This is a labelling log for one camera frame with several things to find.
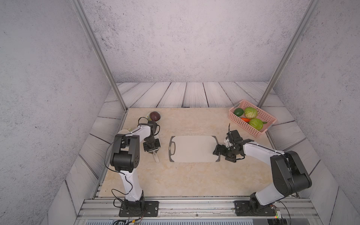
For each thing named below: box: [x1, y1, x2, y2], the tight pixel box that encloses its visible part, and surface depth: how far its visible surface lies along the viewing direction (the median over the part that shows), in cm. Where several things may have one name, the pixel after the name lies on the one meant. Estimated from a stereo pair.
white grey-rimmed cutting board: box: [168, 135, 221, 163], surface depth 98 cm
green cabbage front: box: [248, 118, 268, 131], surface depth 101 cm
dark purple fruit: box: [150, 111, 161, 122], surface depth 110 cm
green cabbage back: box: [244, 106, 258, 120], surface depth 111 cm
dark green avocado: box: [233, 107, 244, 117], surface depth 116 cm
